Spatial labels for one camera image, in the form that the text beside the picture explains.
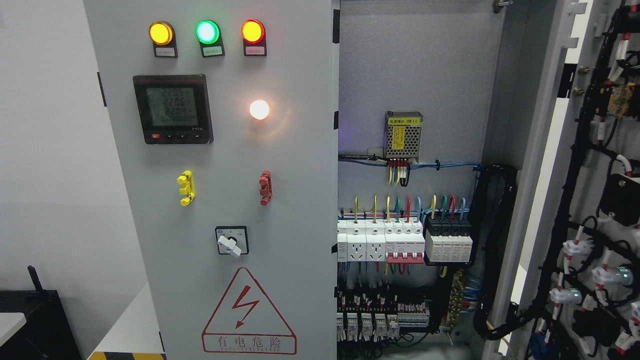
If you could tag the red indicator light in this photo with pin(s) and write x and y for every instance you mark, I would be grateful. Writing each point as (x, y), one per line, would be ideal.
(254, 38)

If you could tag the yellow indicator light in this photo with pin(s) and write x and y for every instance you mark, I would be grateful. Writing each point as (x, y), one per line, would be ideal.
(163, 38)

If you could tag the yellow terminal post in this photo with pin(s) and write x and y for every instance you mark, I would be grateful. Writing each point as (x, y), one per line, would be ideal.
(186, 182)

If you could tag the grey cabinet door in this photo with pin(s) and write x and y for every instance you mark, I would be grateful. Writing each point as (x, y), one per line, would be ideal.
(290, 240)
(572, 293)

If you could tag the black white surge protector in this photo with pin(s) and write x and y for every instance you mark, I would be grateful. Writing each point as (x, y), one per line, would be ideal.
(448, 240)

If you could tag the white socket breaker row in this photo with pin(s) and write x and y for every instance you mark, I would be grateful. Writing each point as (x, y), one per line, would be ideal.
(394, 242)

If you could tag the red electric hazard warning sticker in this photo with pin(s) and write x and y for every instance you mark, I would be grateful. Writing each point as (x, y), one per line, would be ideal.
(246, 321)

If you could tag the black device with antenna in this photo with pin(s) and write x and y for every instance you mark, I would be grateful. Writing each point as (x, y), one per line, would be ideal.
(47, 334)

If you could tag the metal mesh power supply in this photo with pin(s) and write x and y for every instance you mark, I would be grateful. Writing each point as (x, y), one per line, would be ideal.
(403, 134)

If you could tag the green indicator light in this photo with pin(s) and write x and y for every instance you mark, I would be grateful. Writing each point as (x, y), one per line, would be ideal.
(210, 39)

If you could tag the black digital power meter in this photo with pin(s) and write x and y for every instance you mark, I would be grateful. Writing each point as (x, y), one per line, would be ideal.
(174, 109)

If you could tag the relay terminal block row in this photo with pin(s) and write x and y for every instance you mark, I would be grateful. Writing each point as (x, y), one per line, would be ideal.
(375, 314)

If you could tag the white glowing indicator light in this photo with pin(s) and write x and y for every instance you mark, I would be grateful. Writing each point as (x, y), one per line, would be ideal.
(259, 109)

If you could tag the brass ground terminal bar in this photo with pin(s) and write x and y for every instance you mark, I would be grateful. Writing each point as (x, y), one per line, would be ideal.
(456, 299)

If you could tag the white rotary selector switch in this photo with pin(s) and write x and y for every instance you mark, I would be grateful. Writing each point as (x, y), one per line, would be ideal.
(232, 240)

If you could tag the red terminal post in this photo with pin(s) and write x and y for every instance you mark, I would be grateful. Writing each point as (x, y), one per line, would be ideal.
(265, 191)

